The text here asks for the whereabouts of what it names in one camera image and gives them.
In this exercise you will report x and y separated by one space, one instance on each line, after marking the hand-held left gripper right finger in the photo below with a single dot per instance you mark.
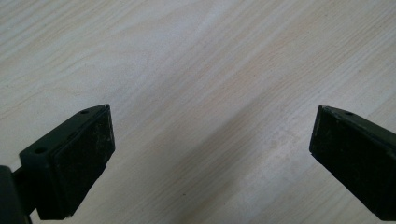
358 149

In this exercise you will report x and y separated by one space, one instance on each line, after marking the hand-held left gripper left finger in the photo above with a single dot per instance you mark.
68 168

